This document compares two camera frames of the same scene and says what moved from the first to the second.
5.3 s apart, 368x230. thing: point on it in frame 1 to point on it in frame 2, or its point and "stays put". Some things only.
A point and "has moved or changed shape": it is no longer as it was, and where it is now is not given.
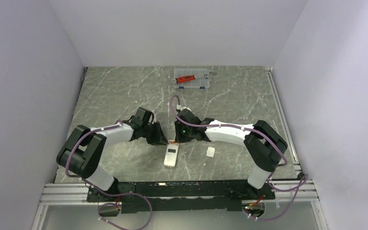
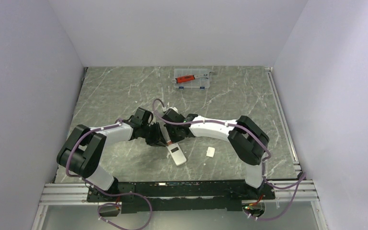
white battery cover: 210,152 stays put
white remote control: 171,155 has moved or changed shape
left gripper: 159,139 stays put
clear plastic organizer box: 201,83 stays put
